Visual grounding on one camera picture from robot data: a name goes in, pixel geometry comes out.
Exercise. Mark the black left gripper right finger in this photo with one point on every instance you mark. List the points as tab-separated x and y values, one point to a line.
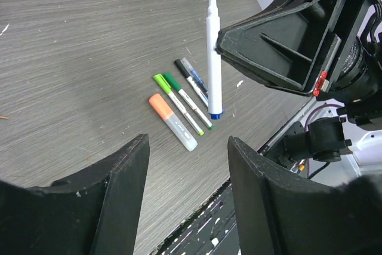
279	212

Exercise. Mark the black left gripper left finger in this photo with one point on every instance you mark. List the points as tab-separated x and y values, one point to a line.
93	211

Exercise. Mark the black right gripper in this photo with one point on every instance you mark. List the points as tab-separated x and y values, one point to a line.
281	48

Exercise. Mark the white marker blue end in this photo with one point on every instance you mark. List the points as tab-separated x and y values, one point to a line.
215	106

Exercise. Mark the blue transparent gel pen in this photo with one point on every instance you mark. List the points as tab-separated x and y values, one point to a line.
195	75

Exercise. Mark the grey highlighter orange tip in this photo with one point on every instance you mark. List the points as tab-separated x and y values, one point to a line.
173	122

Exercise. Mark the white marker black end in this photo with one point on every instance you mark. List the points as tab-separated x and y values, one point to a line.
191	81

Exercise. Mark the white marker dark green end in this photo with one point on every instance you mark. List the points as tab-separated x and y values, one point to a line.
175	85

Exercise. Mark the white marker lime end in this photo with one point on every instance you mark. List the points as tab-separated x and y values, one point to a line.
162	82

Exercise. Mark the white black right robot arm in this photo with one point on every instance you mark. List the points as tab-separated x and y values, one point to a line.
329	50

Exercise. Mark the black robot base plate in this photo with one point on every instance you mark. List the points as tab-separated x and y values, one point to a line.
204	231

